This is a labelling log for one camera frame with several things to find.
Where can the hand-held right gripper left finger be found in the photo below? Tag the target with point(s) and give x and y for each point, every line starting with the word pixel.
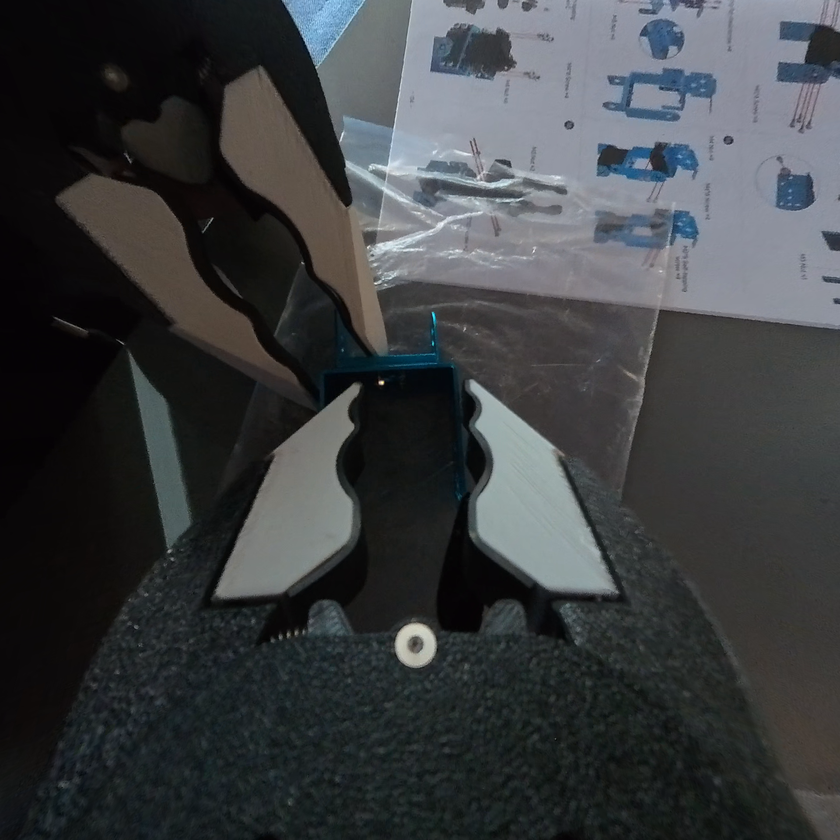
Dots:
pixel 289 518

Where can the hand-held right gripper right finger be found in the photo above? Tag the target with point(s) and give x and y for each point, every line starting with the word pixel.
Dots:
pixel 538 518

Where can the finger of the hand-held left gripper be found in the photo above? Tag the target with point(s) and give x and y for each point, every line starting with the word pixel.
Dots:
pixel 144 262
pixel 289 157

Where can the clear plastic bag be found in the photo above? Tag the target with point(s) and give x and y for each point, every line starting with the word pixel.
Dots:
pixel 525 367

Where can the blue metal bracket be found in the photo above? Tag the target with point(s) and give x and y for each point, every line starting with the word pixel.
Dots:
pixel 407 362

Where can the white assembly instruction booklet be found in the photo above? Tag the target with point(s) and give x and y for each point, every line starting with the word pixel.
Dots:
pixel 722 249

